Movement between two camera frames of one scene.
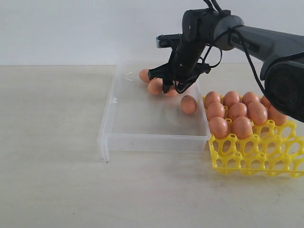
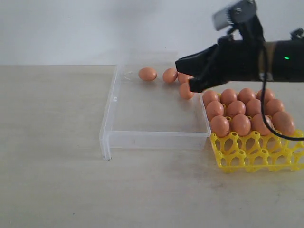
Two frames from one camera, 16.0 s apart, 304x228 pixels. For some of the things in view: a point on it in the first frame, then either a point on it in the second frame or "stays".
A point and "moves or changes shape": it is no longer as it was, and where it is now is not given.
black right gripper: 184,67 → 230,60
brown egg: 155,86 moves or changes shape
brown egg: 172,91 → 184,91
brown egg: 219,127 stays
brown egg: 143,75 stays
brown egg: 216,109 stays
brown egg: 211,97 stays
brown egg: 188,104 → 283,123
